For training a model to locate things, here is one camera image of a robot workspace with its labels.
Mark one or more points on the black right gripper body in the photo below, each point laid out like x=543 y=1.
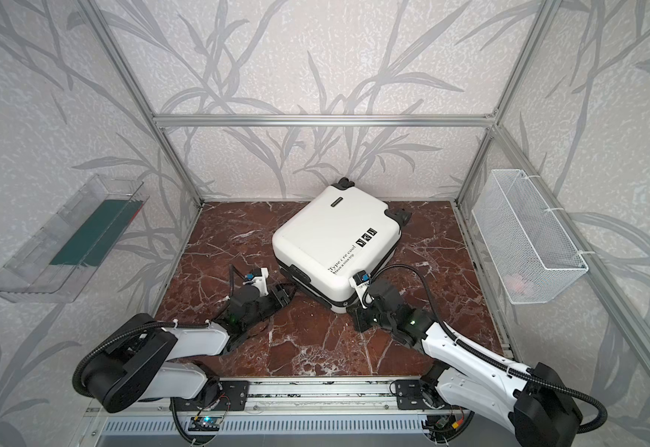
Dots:
x=362 y=312

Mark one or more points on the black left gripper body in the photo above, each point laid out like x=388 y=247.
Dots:
x=274 y=296

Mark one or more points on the white black suitcase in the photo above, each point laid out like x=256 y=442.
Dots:
x=340 y=233

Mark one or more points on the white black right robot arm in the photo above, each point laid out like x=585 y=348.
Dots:
x=544 y=417

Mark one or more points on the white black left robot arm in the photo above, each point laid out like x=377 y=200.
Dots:
x=142 y=359

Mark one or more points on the green circuit board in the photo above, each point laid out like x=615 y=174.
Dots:
x=202 y=424

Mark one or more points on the pink item in basket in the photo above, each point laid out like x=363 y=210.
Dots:
x=516 y=284

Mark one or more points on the green board in bin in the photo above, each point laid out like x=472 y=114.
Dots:
x=91 y=243

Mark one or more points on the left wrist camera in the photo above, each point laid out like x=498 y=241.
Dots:
x=258 y=278

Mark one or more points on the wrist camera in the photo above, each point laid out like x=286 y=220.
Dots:
x=360 y=282
x=258 y=278

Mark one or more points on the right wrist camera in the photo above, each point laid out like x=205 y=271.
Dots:
x=360 y=282

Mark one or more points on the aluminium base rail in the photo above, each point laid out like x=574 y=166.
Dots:
x=313 y=394

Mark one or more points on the white wire mesh basket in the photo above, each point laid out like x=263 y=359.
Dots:
x=523 y=235

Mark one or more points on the clear plastic wall bin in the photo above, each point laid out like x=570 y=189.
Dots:
x=29 y=278

